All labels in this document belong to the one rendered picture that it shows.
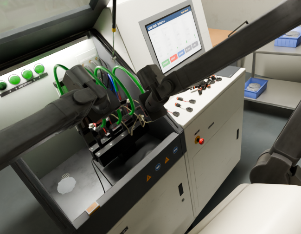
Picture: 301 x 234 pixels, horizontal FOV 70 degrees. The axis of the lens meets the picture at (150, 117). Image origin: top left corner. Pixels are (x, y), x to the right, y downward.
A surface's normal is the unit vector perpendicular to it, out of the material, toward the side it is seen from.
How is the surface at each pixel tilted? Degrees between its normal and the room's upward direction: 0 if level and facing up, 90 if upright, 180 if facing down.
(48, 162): 90
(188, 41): 76
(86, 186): 0
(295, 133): 67
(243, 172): 0
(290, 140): 61
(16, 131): 41
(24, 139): 47
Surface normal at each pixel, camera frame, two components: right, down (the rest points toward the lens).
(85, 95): 0.52, -0.57
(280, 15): -0.68, 0.22
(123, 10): 0.63, 0.10
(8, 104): 0.70, 0.29
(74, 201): -0.20, -0.79
